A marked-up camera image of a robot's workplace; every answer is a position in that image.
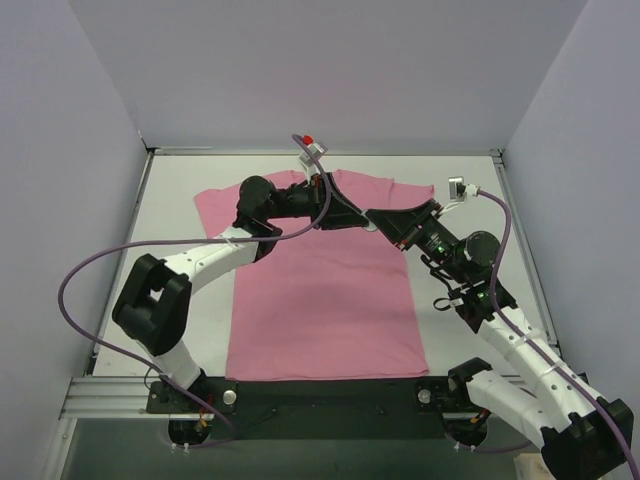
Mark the round teal glass brooch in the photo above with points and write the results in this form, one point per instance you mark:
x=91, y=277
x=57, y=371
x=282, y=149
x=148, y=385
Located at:
x=371, y=227

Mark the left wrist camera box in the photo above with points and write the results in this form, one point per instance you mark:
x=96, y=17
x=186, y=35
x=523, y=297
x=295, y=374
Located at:
x=311, y=153

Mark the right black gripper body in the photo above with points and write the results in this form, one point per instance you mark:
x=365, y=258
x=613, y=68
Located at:
x=417, y=224

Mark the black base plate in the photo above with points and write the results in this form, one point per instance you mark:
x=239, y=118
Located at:
x=381, y=409

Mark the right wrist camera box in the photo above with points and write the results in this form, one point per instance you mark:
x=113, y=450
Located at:
x=459, y=191

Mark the beige foam block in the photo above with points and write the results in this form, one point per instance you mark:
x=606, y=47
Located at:
x=530, y=466

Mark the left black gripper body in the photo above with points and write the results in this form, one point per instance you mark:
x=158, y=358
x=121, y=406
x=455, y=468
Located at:
x=325, y=196

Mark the pink t-shirt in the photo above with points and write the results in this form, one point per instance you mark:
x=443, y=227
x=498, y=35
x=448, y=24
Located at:
x=326, y=305

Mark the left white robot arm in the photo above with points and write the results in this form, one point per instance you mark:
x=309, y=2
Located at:
x=153, y=306

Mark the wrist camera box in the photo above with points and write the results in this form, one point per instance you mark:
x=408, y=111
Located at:
x=459, y=191
x=311, y=153

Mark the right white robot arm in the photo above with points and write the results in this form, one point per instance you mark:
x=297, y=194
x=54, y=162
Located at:
x=580, y=434

